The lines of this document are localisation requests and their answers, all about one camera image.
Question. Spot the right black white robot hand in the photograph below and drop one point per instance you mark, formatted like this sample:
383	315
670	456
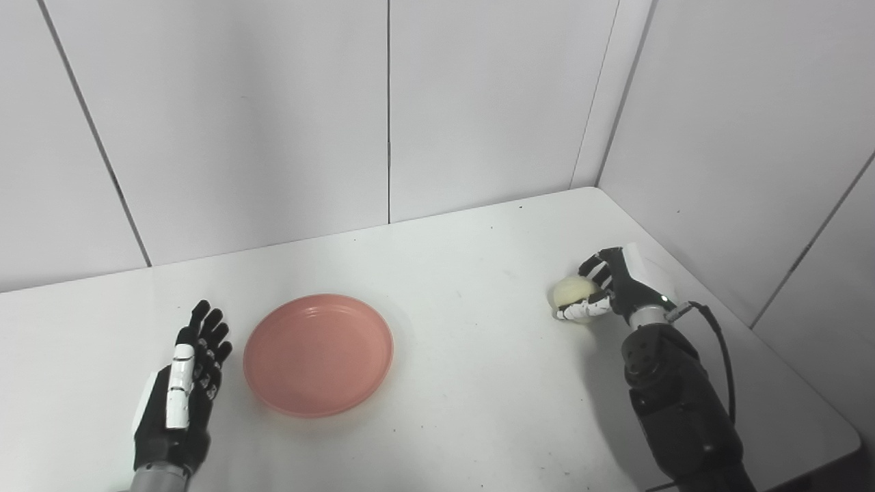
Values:
618	283

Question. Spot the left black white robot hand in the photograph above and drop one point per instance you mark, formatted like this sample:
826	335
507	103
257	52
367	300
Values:
174	410

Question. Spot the cream steamed bun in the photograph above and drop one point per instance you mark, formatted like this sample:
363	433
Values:
571	290

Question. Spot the pink round plate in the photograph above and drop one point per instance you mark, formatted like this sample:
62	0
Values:
318	355

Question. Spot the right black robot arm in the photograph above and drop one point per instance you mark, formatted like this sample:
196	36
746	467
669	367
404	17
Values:
677	403

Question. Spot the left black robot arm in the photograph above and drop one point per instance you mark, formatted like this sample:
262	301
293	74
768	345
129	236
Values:
158	478

